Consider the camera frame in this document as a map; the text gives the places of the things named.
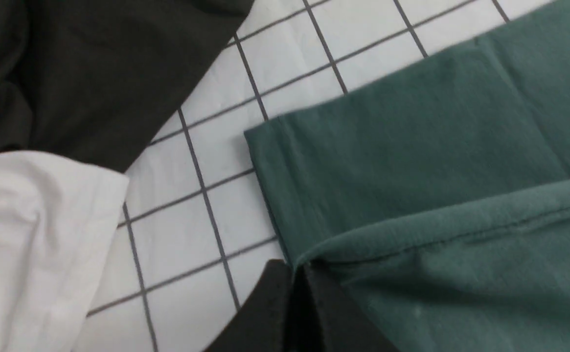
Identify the dark olive garment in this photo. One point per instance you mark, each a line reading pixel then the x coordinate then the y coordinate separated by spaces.
pixel 96 80

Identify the white garment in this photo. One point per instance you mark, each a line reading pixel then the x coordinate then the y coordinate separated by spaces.
pixel 57 222

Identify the white grid table cloth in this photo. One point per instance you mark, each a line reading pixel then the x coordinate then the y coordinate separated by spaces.
pixel 194 233

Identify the green long-sleeve top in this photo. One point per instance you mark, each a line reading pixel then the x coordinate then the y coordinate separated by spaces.
pixel 439 196

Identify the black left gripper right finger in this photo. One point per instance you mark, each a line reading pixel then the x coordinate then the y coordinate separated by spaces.
pixel 327 319

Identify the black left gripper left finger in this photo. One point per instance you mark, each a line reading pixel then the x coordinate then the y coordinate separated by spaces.
pixel 260 324

